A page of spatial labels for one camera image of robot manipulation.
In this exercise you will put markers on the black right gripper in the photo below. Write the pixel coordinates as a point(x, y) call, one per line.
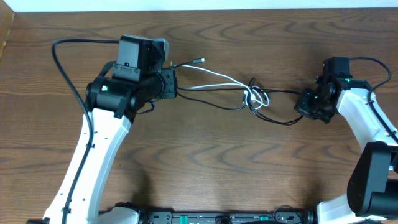
point(302, 106)

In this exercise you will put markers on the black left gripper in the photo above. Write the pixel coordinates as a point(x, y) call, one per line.
point(169, 83)

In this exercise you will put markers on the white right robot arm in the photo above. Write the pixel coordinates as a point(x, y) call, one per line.
point(371, 196)

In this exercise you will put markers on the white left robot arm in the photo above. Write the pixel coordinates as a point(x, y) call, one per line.
point(113, 99)

